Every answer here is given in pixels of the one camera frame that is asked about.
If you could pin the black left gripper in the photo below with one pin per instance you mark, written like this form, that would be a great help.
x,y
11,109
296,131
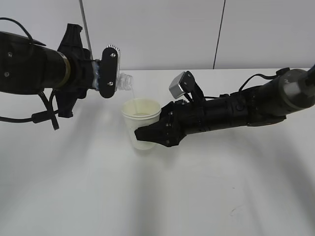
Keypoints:
x,y
81,71

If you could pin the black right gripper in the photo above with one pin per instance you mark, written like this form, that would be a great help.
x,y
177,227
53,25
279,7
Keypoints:
x,y
179,119

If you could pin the white paper cup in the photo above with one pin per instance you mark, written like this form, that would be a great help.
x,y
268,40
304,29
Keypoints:
x,y
137,113

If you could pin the clear water bottle green label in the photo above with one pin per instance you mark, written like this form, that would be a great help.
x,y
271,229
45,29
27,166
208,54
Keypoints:
x,y
123,82

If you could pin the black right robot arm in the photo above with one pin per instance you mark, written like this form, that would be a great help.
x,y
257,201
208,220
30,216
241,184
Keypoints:
x,y
286,92

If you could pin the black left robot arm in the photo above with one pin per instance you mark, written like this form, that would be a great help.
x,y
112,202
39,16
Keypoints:
x,y
28,67

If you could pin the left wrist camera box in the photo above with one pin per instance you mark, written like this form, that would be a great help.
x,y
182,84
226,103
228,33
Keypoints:
x,y
109,67

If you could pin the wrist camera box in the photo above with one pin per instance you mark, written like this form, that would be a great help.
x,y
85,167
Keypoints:
x,y
109,67
185,85

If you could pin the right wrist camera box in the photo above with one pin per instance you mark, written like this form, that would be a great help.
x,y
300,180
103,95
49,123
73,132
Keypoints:
x,y
185,85

